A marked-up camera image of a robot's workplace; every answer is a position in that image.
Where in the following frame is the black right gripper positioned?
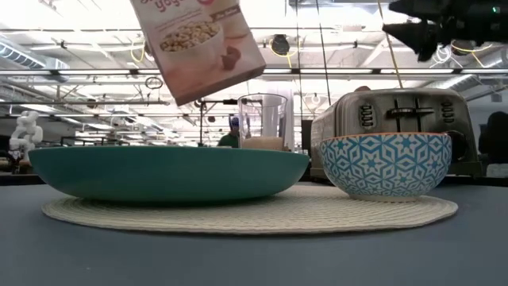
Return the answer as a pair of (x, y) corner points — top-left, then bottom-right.
(382, 0), (508, 63)

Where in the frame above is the pink strawberry yogurt cereal box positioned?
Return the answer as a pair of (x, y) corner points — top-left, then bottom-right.
(129, 0), (267, 107)

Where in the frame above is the silver four-slot toaster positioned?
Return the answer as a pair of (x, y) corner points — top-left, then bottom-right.
(310, 87), (484, 179)

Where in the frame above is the person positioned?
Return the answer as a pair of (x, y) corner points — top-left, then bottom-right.
(478, 110), (508, 164)
(217, 117), (241, 149)

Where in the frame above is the blue white patterned bowl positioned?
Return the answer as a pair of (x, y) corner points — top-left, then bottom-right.
(318, 132), (453, 203)

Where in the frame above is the clear glass with milk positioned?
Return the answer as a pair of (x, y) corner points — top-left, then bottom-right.
(237, 93), (289, 152)

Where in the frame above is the white woven round placemat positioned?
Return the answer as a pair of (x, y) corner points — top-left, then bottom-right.
(40, 183), (460, 235)

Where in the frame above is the green plate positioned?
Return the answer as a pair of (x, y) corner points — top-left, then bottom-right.
(28, 145), (310, 203)

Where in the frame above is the yellow cable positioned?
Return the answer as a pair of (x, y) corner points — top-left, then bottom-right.
(375, 0), (404, 90)

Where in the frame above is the black hanging cable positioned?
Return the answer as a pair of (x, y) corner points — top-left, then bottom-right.
(315, 0), (333, 106)

